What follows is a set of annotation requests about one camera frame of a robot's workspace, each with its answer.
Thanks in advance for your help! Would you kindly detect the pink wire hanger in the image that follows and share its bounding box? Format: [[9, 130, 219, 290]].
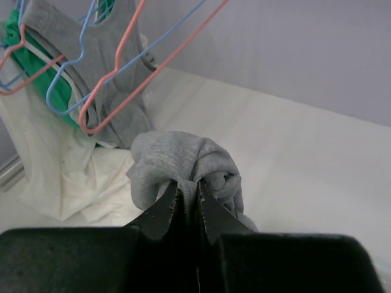
[[0, 0, 230, 137]]

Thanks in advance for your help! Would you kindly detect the bundle of coloured hangers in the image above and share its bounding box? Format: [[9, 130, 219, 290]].
[[0, 0, 117, 131]]

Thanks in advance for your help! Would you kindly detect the white garment pile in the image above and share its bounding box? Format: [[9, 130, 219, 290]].
[[0, 73, 153, 225]]

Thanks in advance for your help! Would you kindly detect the left aluminium frame post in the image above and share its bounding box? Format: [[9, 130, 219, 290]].
[[1, 155, 25, 192]]

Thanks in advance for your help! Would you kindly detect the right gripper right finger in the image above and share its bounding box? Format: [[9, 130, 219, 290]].
[[196, 181, 384, 292]]

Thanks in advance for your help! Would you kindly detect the grey garment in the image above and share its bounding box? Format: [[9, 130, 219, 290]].
[[126, 131, 257, 231]]

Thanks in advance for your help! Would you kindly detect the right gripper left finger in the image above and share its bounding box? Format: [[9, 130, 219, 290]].
[[1, 182, 199, 292]]

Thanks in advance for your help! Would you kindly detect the light blue wire hanger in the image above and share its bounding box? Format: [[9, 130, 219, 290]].
[[0, 0, 214, 115]]

